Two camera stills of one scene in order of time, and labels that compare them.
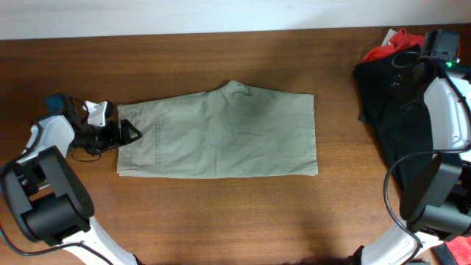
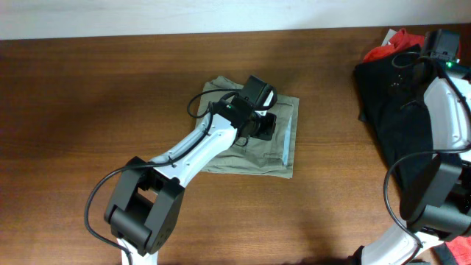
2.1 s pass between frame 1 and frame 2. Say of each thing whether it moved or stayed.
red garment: stayed
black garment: stayed
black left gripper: moved
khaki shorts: moved
